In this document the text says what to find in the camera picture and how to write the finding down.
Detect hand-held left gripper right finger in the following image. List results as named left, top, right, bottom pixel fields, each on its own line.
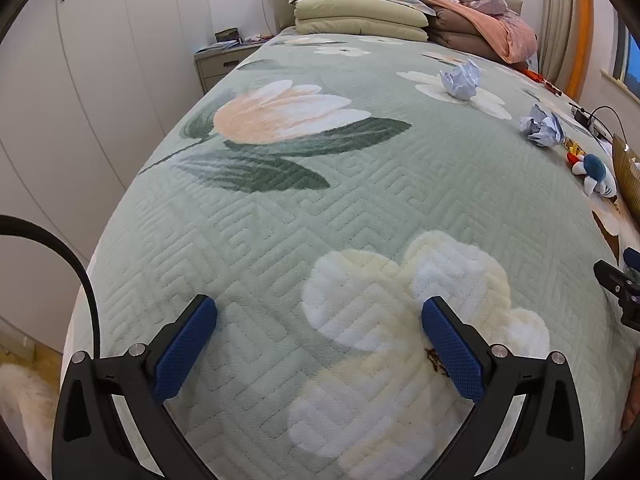
left=421, top=296, right=586, bottom=480

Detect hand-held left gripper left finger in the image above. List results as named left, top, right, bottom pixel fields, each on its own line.
left=51, top=294, right=218, bottom=480

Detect blue and white plush toy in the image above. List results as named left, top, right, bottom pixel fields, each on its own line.
left=571, top=152, right=618, bottom=198

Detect pale blue paper ball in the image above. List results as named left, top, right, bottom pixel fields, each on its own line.
left=519, top=104, right=566, bottom=148
left=439, top=59, right=482, bottom=101

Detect person's right hand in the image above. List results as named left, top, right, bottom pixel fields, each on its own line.
left=621, top=382, right=640, bottom=433

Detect green floral blanket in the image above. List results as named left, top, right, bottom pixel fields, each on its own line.
left=60, top=32, right=640, bottom=480

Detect red patterned item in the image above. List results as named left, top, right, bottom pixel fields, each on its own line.
left=525, top=69, right=563, bottom=96

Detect window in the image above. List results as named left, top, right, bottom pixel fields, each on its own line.
left=612, top=10, right=640, bottom=96

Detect beige and orange curtain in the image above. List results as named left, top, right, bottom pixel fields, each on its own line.
left=537, top=0, right=596, bottom=101

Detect brown folded quilt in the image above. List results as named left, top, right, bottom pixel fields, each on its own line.
left=427, top=10, right=531, bottom=71

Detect beige nightstand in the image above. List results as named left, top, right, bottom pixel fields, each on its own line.
left=194, top=40, right=263, bottom=95

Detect pink and orange quilt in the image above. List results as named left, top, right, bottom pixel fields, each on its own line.
left=372, top=0, right=538, bottom=65

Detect white wardrobe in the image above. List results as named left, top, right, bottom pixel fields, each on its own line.
left=0, top=0, right=281, bottom=351

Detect magazines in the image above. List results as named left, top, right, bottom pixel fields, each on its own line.
left=196, top=40, right=241, bottom=55

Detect beige pillow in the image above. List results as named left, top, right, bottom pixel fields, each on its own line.
left=294, top=0, right=430, bottom=28
left=295, top=19, right=430, bottom=43

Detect black charger with cable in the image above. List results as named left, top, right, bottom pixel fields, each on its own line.
left=569, top=102, right=628, bottom=138

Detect black strap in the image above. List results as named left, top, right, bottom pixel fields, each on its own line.
left=0, top=214, right=103, bottom=361

